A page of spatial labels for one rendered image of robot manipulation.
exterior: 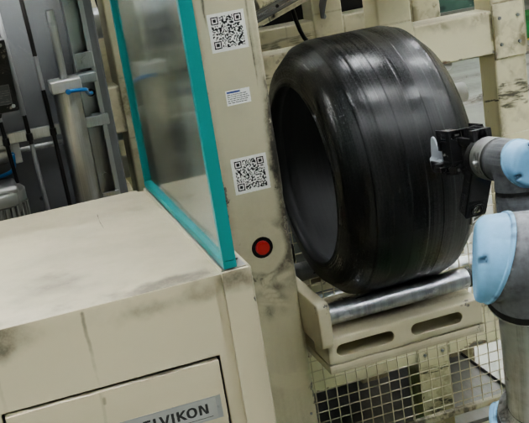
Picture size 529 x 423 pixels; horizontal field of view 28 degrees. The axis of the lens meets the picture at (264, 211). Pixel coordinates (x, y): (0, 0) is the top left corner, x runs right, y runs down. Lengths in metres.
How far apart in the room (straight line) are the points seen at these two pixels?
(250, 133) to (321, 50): 0.22
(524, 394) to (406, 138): 0.66
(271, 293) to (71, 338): 0.84
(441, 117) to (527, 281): 0.77
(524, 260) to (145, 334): 0.51
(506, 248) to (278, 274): 0.93
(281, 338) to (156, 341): 0.82
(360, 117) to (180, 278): 0.69
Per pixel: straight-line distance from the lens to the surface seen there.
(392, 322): 2.23
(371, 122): 2.03
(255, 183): 2.14
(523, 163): 1.72
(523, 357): 1.51
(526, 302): 1.39
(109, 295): 1.46
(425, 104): 2.08
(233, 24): 2.08
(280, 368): 2.28
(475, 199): 1.93
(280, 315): 2.24
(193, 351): 1.48
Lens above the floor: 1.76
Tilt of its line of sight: 17 degrees down
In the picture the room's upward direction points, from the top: 9 degrees counter-clockwise
